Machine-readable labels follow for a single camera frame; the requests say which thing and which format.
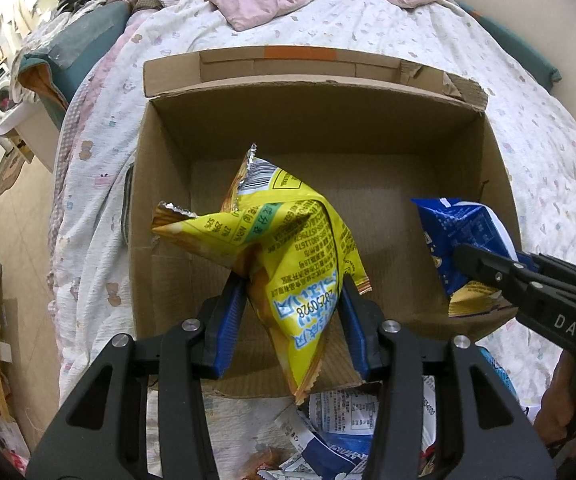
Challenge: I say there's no teal orange folded blanket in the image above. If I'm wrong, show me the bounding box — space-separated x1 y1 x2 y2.
11 0 131 127

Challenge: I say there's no teal cushion by wall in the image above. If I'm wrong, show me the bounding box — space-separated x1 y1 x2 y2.
440 0 561 92

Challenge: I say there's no white storage box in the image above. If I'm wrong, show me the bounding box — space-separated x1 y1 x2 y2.
0 102 60 172

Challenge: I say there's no yellow chip bag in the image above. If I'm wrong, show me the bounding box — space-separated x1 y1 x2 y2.
151 148 371 403

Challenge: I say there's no white patterned bed quilt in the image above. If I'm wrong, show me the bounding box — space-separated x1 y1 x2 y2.
27 0 576 479

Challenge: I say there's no dark blue snack bag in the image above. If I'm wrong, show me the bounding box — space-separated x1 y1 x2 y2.
413 197 519 318

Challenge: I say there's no blue white cracker bag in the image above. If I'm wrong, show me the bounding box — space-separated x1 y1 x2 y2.
257 386 439 480

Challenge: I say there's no person's right hand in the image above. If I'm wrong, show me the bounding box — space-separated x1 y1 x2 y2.
533 351 576 445

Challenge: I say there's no open cardboard box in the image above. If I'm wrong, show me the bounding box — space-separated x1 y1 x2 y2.
128 45 522 400

